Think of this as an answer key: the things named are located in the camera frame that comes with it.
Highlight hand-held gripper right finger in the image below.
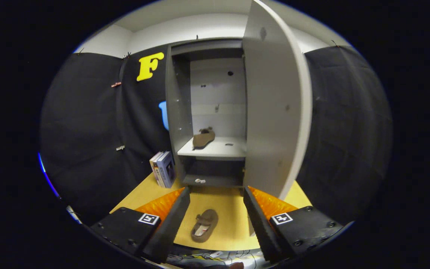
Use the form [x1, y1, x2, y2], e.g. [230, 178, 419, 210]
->
[243, 186, 350, 262]

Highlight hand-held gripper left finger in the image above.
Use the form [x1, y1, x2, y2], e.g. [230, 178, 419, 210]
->
[90, 187, 191, 264]

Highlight brown fuzzy shoe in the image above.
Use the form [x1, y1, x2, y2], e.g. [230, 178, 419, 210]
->
[192, 127, 216, 150]
[190, 209, 219, 243]

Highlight dark grey shoe cabinet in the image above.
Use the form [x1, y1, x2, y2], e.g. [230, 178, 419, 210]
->
[165, 0, 313, 200]

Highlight beige shoe cabinet door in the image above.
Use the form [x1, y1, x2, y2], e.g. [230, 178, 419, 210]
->
[242, 0, 313, 200]

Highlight white cabinet shelf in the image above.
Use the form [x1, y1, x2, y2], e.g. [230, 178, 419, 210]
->
[177, 136, 247, 161]

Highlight blue book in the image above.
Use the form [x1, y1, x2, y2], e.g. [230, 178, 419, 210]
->
[158, 151, 177, 188]

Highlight white book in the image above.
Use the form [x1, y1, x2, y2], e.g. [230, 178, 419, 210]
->
[149, 151, 162, 186]

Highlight black backdrop cloth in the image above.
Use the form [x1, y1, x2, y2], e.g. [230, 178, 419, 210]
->
[40, 44, 393, 225]

